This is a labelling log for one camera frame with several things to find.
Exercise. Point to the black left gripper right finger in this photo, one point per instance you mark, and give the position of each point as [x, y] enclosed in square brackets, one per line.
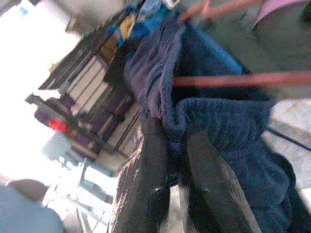
[213, 194]

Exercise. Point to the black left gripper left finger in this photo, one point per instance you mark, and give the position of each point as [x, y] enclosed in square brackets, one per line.
[143, 184]

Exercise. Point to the dark navy garment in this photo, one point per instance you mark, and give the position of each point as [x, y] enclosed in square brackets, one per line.
[218, 121]

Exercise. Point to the pink plastic clothes hanger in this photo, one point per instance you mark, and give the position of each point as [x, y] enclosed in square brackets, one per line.
[243, 81]

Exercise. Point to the pale blue plastic stool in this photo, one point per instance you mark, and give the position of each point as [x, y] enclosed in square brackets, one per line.
[80, 174]

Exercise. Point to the black metal shelf rack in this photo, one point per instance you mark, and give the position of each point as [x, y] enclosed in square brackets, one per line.
[87, 97]

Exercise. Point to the bright blue garment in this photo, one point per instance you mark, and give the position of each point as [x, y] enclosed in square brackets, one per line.
[218, 51]

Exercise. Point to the grey green garment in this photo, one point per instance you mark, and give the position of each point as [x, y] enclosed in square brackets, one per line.
[272, 48]

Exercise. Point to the pink garment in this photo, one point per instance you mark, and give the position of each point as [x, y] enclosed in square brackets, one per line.
[272, 9]

